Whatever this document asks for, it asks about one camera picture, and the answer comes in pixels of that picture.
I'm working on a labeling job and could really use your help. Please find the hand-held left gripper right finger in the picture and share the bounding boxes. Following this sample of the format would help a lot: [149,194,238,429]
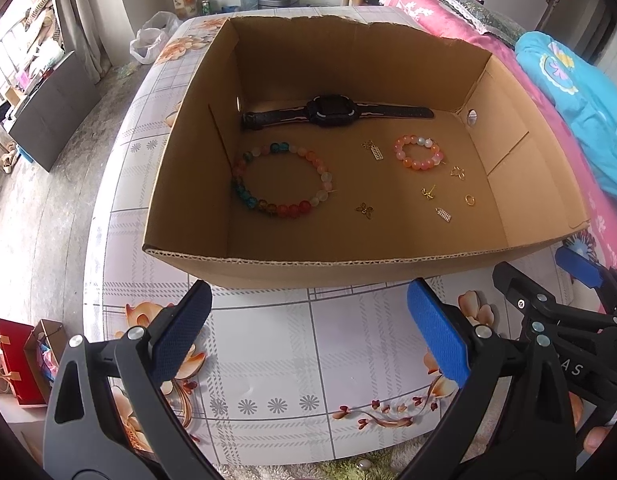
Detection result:
[396,277,575,480]

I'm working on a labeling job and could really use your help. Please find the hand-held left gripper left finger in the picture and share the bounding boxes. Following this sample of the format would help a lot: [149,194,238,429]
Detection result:
[42,280,224,480]

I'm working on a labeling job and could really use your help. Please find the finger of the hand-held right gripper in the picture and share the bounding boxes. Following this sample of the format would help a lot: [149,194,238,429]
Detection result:
[555,246,617,314]
[493,261,617,335]

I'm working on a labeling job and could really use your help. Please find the brown cardboard box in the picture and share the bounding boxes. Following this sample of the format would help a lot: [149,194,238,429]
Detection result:
[142,14,592,291]

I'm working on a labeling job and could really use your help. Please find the pink bead bracelet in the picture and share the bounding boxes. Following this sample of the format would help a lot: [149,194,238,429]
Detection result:
[395,134,444,171]

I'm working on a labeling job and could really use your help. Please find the multicolour glass bead bracelet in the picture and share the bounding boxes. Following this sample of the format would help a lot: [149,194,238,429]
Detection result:
[232,142,335,218]

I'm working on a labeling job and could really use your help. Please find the black smartwatch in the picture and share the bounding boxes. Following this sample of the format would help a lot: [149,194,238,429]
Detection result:
[242,94,435,132]

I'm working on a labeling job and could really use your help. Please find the person's right hand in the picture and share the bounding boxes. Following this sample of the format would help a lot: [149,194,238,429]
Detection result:
[585,425,614,453]

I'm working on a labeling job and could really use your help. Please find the floral tablecloth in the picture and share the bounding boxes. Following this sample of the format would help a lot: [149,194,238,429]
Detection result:
[83,7,574,461]

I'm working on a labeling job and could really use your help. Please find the brown paper bag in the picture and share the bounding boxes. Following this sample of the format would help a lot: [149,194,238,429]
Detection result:
[24,319,69,396]

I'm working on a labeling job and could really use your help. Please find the blue striped garment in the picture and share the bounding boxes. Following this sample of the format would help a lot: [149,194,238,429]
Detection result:
[513,31,617,206]

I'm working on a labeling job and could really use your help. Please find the red gift bag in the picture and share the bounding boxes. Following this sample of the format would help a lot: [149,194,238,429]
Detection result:
[0,317,52,407]

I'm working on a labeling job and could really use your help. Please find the beige slippers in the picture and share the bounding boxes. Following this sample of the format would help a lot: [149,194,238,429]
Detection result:
[0,141,20,175]

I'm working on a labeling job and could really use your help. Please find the black cabinet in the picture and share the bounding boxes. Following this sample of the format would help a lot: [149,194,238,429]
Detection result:
[8,50,96,172]

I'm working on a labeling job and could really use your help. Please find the green lace cloth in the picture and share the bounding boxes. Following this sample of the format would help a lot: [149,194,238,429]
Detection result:
[433,0,527,48]

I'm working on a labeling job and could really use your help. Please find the white plastic bag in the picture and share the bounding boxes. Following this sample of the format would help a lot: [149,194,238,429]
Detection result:
[130,10,182,65]

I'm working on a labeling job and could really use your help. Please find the grey curtain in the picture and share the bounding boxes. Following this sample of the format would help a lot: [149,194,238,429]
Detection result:
[51,0,134,81]

